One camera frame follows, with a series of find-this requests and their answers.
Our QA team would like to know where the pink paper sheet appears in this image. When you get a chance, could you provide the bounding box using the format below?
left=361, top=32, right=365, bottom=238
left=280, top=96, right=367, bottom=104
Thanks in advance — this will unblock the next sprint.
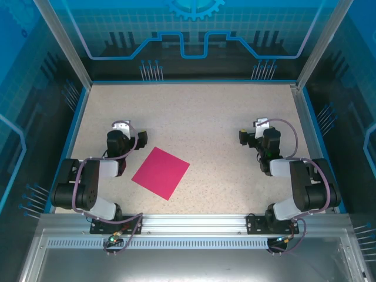
left=130, top=146, right=191, bottom=202

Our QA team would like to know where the grey metal tray panel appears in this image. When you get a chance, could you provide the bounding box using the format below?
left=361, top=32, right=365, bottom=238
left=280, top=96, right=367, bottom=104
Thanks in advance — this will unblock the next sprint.
left=17, top=228, right=370, bottom=282

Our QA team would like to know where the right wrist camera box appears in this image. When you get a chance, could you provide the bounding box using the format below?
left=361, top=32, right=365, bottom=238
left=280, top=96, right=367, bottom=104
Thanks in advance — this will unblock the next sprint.
left=254, top=117, right=271, bottom=139

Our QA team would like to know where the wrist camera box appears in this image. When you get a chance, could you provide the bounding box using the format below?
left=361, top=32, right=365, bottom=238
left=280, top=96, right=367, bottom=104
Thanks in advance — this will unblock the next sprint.
left=254, top=117, right=271, bottom=139
left=111, top=119, right=132, bottom=138

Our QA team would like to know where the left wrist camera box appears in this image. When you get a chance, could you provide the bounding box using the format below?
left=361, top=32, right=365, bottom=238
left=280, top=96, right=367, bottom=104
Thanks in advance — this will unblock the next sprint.
left=111, top=119, right=132, bottom=138

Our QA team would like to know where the aluminium side rail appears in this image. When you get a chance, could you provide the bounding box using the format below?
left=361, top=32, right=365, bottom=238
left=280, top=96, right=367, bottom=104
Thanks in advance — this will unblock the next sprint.
left=289, top=83, right=337, bottom=214

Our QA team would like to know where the blue table border frame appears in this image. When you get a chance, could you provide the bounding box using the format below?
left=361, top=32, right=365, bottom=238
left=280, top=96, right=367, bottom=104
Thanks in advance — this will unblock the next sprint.
left=48, top=78, right=348, bottom=214

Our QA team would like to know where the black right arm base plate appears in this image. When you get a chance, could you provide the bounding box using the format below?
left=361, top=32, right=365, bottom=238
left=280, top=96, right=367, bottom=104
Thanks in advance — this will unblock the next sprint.
left=246, top=214, right=300, bottom=235

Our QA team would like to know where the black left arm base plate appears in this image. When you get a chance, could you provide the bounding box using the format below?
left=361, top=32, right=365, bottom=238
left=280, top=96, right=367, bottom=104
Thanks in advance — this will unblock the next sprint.
left=89, top=215, right=144, bottom=235

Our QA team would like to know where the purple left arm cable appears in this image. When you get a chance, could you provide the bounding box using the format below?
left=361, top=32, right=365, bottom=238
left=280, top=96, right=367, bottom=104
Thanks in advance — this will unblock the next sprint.
left=72, top=119, right=145, bottom=257

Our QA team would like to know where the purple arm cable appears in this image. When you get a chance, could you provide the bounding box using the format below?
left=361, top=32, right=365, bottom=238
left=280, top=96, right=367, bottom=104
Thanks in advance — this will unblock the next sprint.
left=72, top=119, right=145, bottom=257
left=256, top=118, right=331, bottom=255

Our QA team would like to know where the aluminium mounting rail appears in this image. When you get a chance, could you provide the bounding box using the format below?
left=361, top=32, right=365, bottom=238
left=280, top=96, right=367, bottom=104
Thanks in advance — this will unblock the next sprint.
left=39, top=213, right=352, bottom=236

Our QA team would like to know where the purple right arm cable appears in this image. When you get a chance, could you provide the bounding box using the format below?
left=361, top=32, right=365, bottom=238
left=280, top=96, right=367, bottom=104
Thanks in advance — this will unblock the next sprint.
left=256, top=118, right=331, bottom=255

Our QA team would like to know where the cable connector with green light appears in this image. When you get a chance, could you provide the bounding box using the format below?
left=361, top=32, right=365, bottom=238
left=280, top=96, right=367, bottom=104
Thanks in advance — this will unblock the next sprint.
left=106, top=231, right=123, bottom=247
left=274, top=234, right=294, bottom=245

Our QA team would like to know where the slotted grey cable duct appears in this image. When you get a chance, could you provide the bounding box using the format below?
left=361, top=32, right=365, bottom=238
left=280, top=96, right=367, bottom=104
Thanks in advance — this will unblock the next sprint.
left=46, top=238, right=343, bottom=250

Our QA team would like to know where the aluminium frame post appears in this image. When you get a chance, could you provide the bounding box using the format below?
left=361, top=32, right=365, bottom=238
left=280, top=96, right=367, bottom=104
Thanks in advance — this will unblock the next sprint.
left=295, top=0, right=355, bottom=90
left=32, top=0, right=93, bottom=89

